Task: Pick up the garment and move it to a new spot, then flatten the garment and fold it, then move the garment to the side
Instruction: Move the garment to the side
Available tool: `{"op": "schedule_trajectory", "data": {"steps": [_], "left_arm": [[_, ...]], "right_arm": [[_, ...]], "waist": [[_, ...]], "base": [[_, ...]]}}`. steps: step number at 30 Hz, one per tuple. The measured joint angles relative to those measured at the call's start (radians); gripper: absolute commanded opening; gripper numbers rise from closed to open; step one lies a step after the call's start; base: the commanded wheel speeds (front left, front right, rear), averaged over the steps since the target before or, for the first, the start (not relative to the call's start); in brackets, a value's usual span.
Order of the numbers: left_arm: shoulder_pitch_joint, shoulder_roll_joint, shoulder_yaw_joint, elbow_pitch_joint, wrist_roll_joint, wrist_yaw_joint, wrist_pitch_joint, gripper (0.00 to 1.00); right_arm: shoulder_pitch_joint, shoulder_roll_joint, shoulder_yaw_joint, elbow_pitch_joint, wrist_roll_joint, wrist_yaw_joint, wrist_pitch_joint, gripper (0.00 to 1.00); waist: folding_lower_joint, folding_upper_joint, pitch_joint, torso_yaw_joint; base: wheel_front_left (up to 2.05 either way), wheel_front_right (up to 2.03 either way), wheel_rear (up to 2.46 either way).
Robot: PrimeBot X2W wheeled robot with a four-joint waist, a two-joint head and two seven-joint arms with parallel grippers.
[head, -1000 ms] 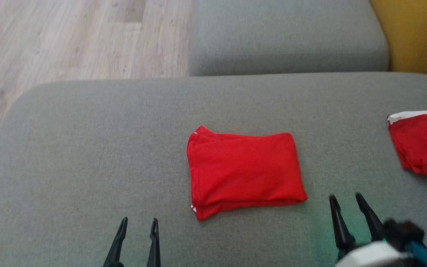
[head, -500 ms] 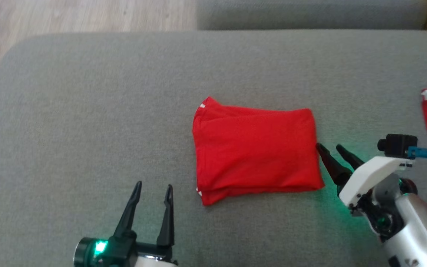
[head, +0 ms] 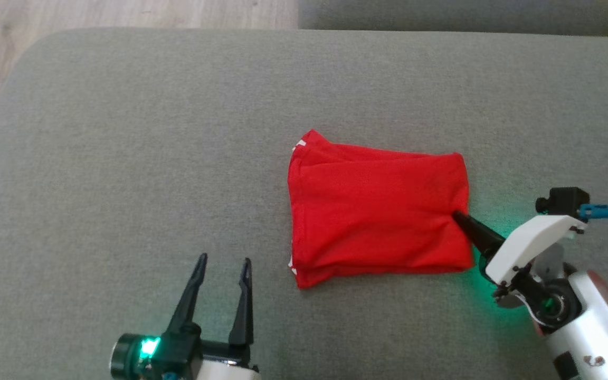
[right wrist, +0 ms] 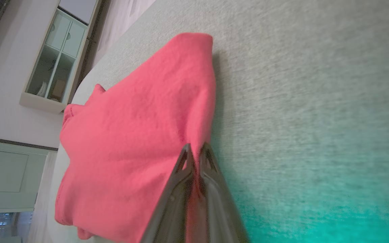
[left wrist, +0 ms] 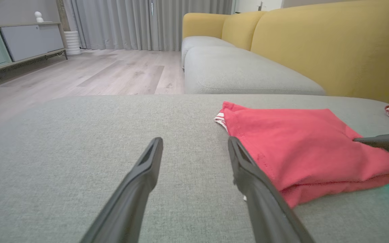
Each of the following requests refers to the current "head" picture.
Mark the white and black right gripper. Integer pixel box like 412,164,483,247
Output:
452,211,587,286

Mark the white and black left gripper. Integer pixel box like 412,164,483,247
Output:
169,253,260,380

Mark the large grey sofa seat cushion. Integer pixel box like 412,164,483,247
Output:
0,27,608,380

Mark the red and white sports jersey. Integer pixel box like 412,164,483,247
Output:
287,129,476,290

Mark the blue right camera connector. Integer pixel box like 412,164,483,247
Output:
578,204,608,222

